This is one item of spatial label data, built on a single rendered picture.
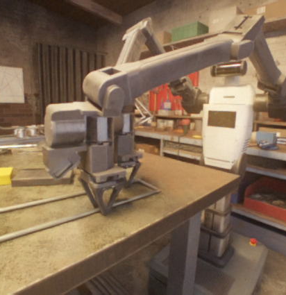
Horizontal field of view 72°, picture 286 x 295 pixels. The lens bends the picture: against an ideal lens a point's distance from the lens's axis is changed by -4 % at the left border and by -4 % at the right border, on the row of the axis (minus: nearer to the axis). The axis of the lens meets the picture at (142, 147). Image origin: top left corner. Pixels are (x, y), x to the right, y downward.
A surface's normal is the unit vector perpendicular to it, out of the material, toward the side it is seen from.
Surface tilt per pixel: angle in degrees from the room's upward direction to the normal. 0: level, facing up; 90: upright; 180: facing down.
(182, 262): 90
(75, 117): 107
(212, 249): 90
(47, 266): 0
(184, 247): 90
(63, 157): 90
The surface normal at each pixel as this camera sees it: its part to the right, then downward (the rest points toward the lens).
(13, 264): 0.02, -0.98
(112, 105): 0.58, 0.45
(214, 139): -0.66, 0.13
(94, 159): 0.63, 0.16
